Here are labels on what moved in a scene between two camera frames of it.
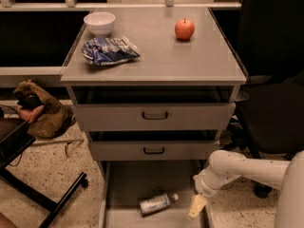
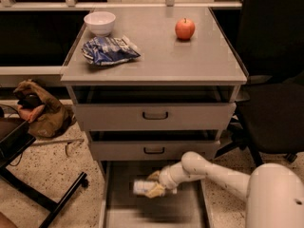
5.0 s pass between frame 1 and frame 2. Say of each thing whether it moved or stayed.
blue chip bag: stayed
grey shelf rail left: stayed
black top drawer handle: stayed
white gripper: moved
